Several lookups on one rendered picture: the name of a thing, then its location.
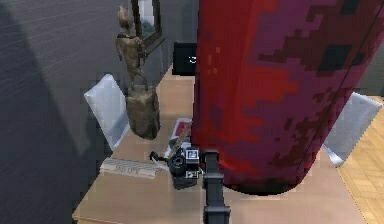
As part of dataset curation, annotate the white chair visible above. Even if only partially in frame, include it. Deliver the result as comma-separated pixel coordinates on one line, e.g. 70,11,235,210
321,91,384,168
83,73,131,152

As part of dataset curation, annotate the brown wooden stick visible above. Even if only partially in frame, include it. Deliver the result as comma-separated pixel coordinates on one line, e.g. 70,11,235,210
167,121,194,161

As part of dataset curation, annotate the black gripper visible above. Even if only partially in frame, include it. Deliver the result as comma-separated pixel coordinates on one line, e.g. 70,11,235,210
149,148,200,191

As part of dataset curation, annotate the light wooden table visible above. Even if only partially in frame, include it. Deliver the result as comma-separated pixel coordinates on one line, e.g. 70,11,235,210
71,64,370,224

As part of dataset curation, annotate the grey folded newspaper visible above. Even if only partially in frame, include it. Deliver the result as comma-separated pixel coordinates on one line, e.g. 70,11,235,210
99,157,162,180

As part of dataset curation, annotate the red and white book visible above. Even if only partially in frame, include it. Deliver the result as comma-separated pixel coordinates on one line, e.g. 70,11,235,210
165,117,194,158

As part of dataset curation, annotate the brown figure statue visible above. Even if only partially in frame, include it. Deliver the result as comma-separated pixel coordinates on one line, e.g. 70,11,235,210
114,4,162,141

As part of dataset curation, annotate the dark framed picture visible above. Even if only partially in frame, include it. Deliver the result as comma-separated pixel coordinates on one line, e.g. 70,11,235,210
130,0,168,56

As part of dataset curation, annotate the black square box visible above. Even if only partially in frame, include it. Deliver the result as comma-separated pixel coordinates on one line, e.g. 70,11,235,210
172,41,198,77

